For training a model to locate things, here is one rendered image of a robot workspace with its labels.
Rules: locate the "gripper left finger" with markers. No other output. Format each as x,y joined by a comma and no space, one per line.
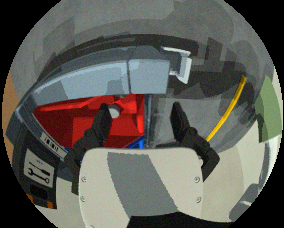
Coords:
93,138

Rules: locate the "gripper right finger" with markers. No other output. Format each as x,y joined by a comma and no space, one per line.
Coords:
182,130

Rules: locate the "red bin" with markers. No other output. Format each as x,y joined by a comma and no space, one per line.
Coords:
66,126

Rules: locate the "white round disc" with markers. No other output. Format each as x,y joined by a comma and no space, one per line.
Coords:
114,111

